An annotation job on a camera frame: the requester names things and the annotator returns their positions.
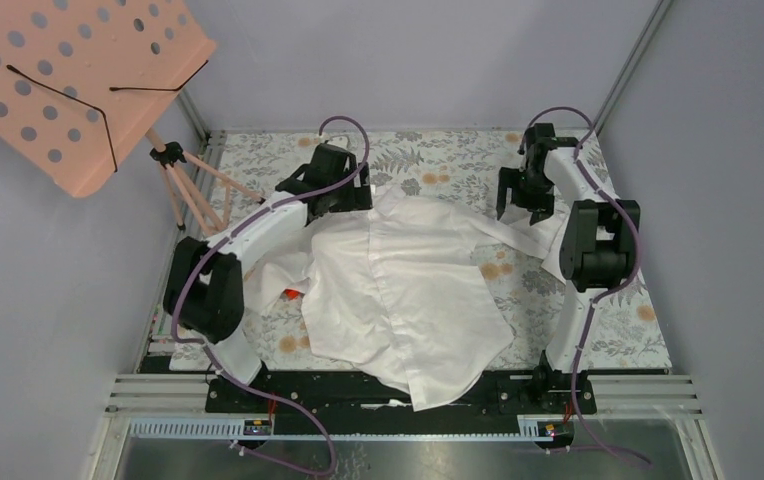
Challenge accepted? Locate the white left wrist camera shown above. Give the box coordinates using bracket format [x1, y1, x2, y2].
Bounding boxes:
[320, 135, 351, 150]

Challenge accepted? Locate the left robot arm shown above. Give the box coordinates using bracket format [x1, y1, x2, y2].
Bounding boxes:
[162, 143, 372, 411]

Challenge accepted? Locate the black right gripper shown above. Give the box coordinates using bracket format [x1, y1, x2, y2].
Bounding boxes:
[497, 166, 556, 226]

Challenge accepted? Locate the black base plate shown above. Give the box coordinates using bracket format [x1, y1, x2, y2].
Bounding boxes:
[195, 368, 598, 437]

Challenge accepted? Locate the pink music stand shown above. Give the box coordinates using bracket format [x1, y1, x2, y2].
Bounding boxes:
[0, 1, 229, 235]

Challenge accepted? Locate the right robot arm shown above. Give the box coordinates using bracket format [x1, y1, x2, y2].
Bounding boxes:
[496, 123, 640, 412]

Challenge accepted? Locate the white shirt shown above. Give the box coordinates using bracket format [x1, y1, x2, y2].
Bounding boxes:
[243, 185, 559, 411]

